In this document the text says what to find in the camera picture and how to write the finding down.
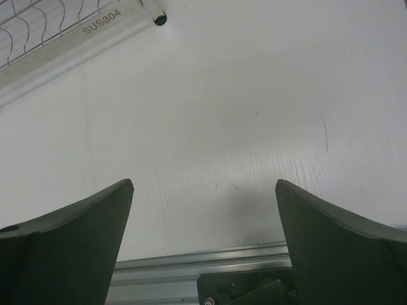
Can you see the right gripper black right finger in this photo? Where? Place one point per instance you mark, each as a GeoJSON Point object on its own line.
{"type": "Point", "coordinates": [339, 257]}

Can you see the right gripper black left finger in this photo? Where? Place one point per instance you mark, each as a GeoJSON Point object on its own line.
{"type": "Point", "coordinates": [66, 256]}

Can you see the stainless steel dish rack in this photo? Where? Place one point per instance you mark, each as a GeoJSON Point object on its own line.
{"type": "Point", "coordinates": [35, 32]}

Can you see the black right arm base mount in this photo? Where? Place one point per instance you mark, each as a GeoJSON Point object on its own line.
{"type": "Point", "coordinates": [263, 286]}

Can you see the aluminium rail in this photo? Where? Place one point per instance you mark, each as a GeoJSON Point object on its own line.
{"type": "Point", "coordinates": [173, 279]}

